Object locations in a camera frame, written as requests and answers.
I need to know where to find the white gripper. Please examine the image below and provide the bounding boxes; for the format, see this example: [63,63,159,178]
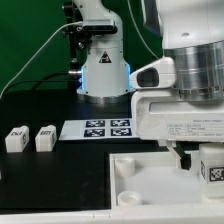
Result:
[131,89,224,170]

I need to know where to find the white square tabletop part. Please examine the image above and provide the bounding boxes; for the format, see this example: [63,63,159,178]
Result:
[110,151,224,209]

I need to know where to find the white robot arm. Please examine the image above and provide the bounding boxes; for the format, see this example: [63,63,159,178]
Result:
[75,0,224,143]

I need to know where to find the white sheet with markers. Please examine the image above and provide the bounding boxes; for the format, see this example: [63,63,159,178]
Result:
[59,118,136,141]

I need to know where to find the black clamp stand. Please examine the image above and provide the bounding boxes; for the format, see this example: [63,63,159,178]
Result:
[62,1,84,92]

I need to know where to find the white front rail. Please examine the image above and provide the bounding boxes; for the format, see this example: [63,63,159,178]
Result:
[0,205,224,224]

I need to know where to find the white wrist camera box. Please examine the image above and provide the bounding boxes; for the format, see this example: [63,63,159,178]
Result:
[130,57,176,90]

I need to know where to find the black cable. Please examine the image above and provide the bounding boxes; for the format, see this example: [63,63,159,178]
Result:
[0,71,82,100]

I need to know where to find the white cable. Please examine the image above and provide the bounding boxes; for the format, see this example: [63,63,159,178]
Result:
[0,0,161,100]

